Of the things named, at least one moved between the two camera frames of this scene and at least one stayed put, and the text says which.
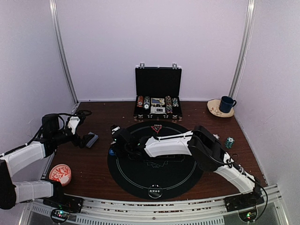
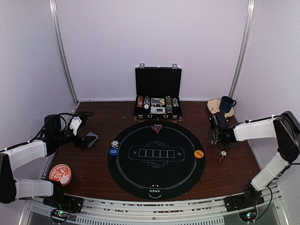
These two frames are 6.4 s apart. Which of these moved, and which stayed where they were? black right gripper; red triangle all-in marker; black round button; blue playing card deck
Moved: black right gripper
Stayed: blue playing card deck; black round button; red triangle all-in marker
